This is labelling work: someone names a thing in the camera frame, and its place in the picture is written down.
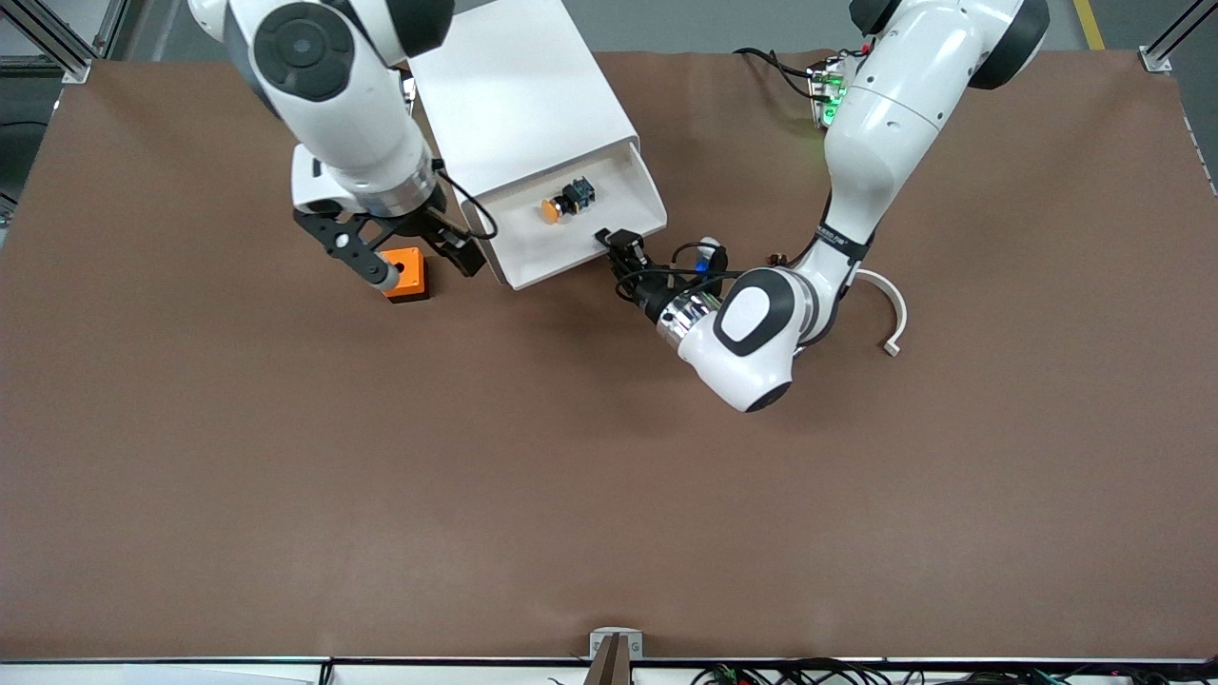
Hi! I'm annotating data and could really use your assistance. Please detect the white C-shaped plastic clamp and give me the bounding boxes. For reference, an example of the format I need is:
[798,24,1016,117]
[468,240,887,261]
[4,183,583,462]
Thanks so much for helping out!
[852,268,909,358]

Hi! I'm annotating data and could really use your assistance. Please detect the orange mushroom push button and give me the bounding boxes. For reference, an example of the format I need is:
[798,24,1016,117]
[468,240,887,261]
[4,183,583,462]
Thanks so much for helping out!
[540,178,598,226]

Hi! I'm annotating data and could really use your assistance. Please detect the circuit board with green lights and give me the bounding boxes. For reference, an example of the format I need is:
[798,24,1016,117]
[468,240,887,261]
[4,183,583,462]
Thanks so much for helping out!
[807,55,855,129]

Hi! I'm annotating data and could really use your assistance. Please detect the white drawer cabinet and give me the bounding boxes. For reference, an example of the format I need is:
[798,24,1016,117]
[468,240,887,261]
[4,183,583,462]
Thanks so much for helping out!
[407,0,640,206]

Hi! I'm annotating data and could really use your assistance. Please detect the black cable to circuit board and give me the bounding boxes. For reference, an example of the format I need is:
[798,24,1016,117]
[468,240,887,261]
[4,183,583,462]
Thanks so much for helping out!
[733,46,819,101]

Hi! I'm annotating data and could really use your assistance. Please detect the grey metal table bracket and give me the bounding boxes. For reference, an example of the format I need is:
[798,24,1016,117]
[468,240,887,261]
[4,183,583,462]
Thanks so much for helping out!
[589,627,644,660]

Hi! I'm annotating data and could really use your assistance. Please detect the orange button box with hole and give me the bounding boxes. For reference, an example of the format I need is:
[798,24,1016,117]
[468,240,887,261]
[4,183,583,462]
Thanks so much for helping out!
[379,246,429,304]

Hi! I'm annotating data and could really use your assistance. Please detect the bundle of black cables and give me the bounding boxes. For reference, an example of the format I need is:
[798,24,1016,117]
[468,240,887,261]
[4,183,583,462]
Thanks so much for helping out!
[690,658,962,685]

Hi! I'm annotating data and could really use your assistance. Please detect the aluminium frame profile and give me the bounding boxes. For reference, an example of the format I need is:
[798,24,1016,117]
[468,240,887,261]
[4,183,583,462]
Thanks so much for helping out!
[1139,0,1218,74]
[0,0,129,85]

